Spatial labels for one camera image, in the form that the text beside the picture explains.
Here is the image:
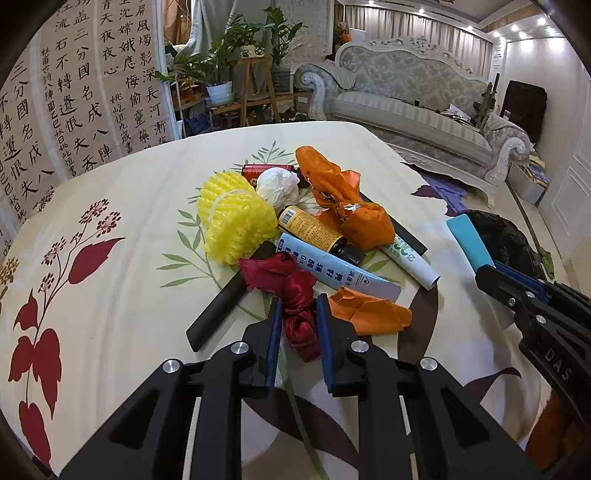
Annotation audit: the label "brown bottle with yellow label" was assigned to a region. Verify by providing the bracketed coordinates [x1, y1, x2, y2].
[277, 206, 365, 266]

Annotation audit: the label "papers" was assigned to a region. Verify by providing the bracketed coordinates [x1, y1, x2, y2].
[438, 104, 476, 125]

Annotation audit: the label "grey-green curtain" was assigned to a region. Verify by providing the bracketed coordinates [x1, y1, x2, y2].
[185, 0, 225, 61]

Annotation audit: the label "white tube with green print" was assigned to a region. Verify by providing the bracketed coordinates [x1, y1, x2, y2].
[379, 234, 441, 291]

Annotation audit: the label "wooden plant stand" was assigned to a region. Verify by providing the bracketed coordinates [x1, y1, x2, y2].
[210, 56, 296, 127]

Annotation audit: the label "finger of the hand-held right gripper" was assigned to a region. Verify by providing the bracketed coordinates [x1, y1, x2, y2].
[447, 215, 539, 321]
[495, 262, 550, 303]

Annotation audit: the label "purple cloth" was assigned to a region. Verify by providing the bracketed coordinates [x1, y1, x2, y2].
[419, 173, 469, 210]

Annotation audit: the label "white wire rack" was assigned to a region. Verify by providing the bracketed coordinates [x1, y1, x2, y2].
[173, 78, 213, 139]

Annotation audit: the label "person's right forearm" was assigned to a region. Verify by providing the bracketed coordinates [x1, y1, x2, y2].
[529, 397, 583, 462]

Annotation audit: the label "plant in white pot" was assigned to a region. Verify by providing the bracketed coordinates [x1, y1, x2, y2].
[154, 28, 236, 107]

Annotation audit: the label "grey ornate sofa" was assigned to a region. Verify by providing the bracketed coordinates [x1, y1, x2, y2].
[295, 36, 532, 206]

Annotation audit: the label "plant in white-green pot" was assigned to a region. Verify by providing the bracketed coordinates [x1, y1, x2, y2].
[226, 14, 273, 58]

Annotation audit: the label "beige curtains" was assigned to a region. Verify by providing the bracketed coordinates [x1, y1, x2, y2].
[344, 4, 495, 79]

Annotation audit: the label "black trash bag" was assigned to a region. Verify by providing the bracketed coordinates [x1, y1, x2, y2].
[462, 209, 546, 280]

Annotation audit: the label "yellow foam fruit net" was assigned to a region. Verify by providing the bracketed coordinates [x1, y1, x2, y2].
[198, 172, 279, 266]

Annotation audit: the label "red satin cloth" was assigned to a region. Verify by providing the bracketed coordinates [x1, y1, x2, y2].
[237, 251, 331, 363]

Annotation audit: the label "tall plant in grey pot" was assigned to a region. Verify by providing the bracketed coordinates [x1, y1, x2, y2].
[263, 7, 303, 90]

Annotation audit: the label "white crumpled tissue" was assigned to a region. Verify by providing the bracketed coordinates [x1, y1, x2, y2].
[255, 168, 301, 214]

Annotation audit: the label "small green rag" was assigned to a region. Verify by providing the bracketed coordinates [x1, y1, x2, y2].
[538, 247, 557, 280]

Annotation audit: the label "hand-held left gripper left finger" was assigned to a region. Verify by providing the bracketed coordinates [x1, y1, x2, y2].
[60, 298, 283, 480]

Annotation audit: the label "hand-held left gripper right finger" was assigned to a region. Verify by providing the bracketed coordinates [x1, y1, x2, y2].
[315, 293, 543, 480]

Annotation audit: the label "red can with dark cap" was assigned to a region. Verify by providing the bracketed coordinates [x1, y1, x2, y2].
[241, 162, 315, 189]

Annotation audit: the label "large orange bag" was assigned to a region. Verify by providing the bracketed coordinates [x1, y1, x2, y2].
[295, 146, 398, 250]

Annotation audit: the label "calligraphy wall hanging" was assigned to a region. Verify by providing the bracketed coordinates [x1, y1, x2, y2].
[0, 0, 185, 259]

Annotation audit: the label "dark green toy gun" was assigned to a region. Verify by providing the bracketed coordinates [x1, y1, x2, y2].
[473, 74, 502, 127]

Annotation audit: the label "light blue tube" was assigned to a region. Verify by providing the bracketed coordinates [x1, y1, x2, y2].
[276, 232, 402, 303]

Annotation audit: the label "small orange bag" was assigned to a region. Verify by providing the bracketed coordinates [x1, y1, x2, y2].
[329, 286, 413, 335]

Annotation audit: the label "dark brown panel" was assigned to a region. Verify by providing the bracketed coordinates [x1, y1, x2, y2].
[501, 80, 548, 146]

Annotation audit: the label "grey storage box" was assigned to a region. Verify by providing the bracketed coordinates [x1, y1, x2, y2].
[508, 154, 550, 206]

